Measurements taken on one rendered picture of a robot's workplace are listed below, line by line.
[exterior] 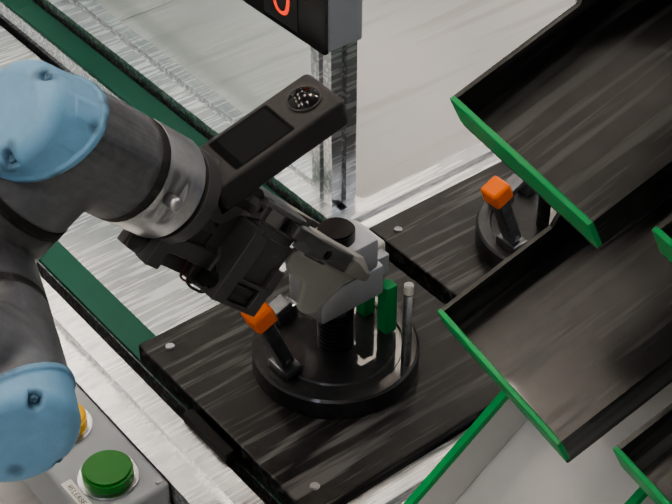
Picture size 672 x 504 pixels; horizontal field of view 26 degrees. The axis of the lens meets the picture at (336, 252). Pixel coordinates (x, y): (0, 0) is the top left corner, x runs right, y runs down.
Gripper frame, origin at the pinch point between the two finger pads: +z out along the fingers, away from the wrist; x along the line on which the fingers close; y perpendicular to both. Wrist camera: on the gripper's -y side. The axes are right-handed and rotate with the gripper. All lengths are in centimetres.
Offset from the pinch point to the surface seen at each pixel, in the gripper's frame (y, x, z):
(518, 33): -29, -41, 59
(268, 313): 7.1, 1.0, -4.3
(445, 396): 5.6, 9.1, 11.1
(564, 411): -1.9, 30.5, -13.2
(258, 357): 11.7, -2.5, 2.5
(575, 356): -4.9, 28.4, -12.0
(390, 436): 10.2, 9.7, 6.7
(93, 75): 4, -54, 16
